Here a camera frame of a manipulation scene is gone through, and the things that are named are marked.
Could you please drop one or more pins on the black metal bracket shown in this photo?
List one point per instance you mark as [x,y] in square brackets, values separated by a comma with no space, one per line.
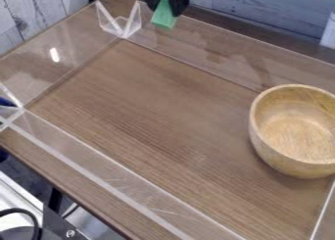
[57,228]

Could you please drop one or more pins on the green rectangular block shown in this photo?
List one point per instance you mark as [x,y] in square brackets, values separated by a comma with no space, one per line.
[165,14]

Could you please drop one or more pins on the clear acrylic enclosure wall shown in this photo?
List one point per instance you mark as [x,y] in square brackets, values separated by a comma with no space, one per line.
[135,124]

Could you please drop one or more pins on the brown wooden bowl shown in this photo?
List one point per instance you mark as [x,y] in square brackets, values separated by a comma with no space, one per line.
[291,129]

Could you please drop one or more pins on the black table leg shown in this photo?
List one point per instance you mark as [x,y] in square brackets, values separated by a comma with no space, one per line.
[55,200]

